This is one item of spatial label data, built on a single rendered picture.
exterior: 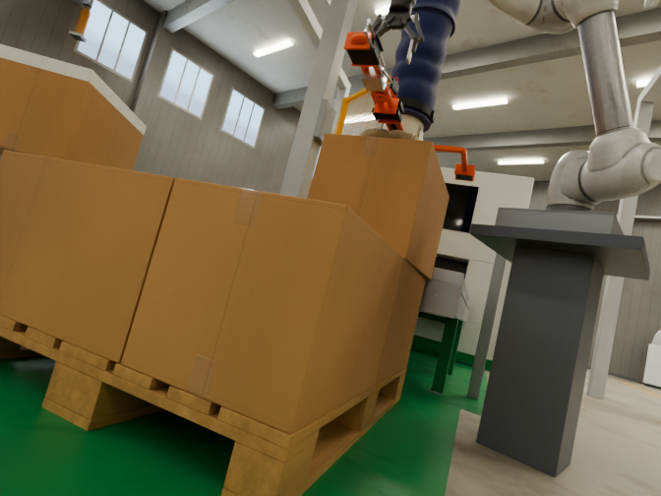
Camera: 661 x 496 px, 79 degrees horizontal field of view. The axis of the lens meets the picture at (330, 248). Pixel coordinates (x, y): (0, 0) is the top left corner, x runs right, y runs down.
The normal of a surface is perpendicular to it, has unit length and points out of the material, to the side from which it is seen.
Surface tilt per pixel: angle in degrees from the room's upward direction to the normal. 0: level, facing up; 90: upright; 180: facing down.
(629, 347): 90
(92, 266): 90
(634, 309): 90
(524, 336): 90
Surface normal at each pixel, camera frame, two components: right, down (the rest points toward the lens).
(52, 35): 0.74, 0.11
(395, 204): -0.36, -0.18
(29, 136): 0.09, -0.08
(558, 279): -0.63, -0.23
